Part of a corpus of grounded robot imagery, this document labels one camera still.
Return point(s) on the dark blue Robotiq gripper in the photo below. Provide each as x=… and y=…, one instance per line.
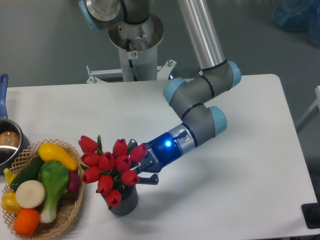
x=163, y=150

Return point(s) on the red tulip bouquet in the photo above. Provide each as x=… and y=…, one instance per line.
x=112, y=171

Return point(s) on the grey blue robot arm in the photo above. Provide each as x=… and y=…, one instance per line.
x=186, y=98

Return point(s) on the dark grey ribbed vase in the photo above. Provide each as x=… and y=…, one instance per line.
x=129, y=201

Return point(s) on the red radish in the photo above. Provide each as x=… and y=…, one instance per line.
x=74, y=182

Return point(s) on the green bok choy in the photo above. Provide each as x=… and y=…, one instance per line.
x=54, y=177

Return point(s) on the woven wicker basket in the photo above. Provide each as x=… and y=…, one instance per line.
x=68, y=206

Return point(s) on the yellow squash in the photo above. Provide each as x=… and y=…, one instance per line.
x=49, y=151

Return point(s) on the green cucumber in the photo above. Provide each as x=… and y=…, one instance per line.
x=30, y=172

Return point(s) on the beige round bun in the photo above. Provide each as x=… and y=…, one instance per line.
x=30, y=194

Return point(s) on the orange fruit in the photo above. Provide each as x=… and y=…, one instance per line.
x=26, y=222

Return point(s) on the yellow banana tip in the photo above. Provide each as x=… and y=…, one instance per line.
x=9, y=176

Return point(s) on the yellow bell pepper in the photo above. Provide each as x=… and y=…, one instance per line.
x=9, y=202

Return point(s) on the black device at table edge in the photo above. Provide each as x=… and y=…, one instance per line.
x=311, y=214

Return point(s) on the blue plastic bag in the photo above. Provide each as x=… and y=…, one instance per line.
x=299, y=16

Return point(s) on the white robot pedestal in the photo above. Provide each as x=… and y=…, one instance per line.
x=137, y=46

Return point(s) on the blue handled saucepan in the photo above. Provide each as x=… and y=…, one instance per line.
x=12, y=139

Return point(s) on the white frame at right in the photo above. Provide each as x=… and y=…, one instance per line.
x=310, y=112

